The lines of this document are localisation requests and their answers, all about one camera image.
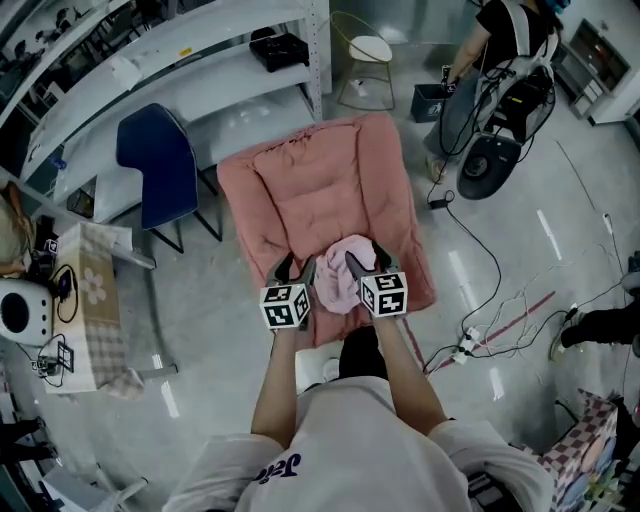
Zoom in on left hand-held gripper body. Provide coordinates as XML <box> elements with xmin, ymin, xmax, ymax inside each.
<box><xmin>259</xmin><ymin>269</ymin><xmax>314</xmax><ymax>333</ymax></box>

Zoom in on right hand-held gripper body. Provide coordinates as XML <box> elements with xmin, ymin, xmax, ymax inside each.
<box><xmin>358</xmin><ymin>263</ymin><xmax>408</xmax><ymax>320</ymax></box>

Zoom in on pink cloth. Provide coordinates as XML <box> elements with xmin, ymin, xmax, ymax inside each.
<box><xmin>312</xmin><ymin>234</ymin><xmax>377</xmax><ymax>316</ymax></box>

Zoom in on pink padded seat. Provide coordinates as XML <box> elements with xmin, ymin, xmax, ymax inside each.
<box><xmin>215</xmin><ymin>111</ymin><xmax>438</xmax><ymax>349</ymax></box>

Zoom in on person's right forearm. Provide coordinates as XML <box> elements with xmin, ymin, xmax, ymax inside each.
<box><xmin>372</xmin><ymin>315</ymin><xmax>449</xmax><ymax>437</ymax></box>

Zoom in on person's left forearm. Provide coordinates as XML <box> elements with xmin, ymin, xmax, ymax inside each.
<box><xmin>249</xmin><ymin>325</ymin><xmax>302</xmax><ymax>449</ymax></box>

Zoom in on table with checkered cloth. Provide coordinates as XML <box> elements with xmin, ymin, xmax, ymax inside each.
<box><xmin>41</xmin><ymin>221</ymin><xmax>179</xmax><ymax>402</ymax></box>

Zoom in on person's black trousers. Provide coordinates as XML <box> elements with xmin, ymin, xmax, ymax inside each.
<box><xmin>338</xmin><ymin>326</ymin><xmax>390</xmax><ymax>382</ymax></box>

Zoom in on black power adapter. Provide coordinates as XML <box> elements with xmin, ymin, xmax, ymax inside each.
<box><xmin>426</xmin><ymin>189</ymin><xmax>457</xmax><ymax>212</ymax></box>

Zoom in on white power strip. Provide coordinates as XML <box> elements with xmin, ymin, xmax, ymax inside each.
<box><xmin>451</xmin><ymin>326</ymin><xmax>482</xmax><ymax>365</ymax></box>

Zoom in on black floor fan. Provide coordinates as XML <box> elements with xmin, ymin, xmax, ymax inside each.
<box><xmin>456</xmin><ymin>63</ymin><xmax>558</xmax><ymax>202</ymax></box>

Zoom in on person's white shirt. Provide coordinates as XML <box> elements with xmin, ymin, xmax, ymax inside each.
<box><xmin>161</xmin><ymin>376</ymin><xmax>557</xmax><ymax>512</ymax></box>

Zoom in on dark blue bin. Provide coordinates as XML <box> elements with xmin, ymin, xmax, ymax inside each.
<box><xmin>411</xmin><ymin>82</ymin><xmax>455</xmax><ymax>123</ymax></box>

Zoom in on dark blue chair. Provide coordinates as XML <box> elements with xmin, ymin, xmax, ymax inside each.
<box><xmin>115</xmin><ymin>102</ymin><xmax>224</xmax><ymax>255</ymax></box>

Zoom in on white metal shelf unit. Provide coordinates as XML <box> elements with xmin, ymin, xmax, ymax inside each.
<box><xmin>0</xmin><ymin>0</ymin><xmax>334</xmax><ymax>224</ymax></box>

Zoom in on black mesh basket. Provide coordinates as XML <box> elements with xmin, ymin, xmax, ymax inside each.
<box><xmin>65</xmin><ymin>179</ymin><xmax>98</xmax><ymax>220</ymax></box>

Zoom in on black box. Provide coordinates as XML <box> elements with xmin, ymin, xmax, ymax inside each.
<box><xmin>248</xmin><ymin>26</ymin><xmax>310</xmax><ymax>74</ymax></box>

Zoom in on small black device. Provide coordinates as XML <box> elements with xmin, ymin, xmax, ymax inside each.
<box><xmin>53</xmin><ymin>264</ymin><xmax>79</xmax><ymax>324</ymax></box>

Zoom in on pink checkered box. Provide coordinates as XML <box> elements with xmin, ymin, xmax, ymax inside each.
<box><xmin>541</xmin><ymin>388</ymin><xmax>622</xmax><ymax>512</ymax></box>

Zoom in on white round appliance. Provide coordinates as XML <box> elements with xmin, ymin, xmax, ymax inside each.
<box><xmin>0</xmin><ymin>278</ymin><xmax>54</xmax><ymax>347</ymax></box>

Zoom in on grey cabinet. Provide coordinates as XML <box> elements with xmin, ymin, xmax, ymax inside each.
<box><xmin>551</xmin><ymin>18</ymin><xmax>632</xmax><ymax>120</ymax></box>

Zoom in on black cable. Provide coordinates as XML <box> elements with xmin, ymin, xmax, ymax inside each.
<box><xmin>422</xmin><ymin>202</ymin><xmax>503</xmax><ymax>376</ymax></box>

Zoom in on white cable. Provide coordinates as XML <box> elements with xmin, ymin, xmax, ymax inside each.
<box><xmin>477</xmin><ymin>212</ymin><xmax>626</xmax><ymax>387</ymax></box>

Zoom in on gold wire chair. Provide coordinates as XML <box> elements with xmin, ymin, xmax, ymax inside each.
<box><xmin>329</xmin><ymin>10</ymin><xmax>397</xmax><ymax>112</ymax></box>

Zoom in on small black frame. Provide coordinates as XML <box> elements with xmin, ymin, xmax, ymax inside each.
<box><xmin>53</xmin><ymin>341</ymin><xmax>77</xmax><ymax>375</ymax></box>

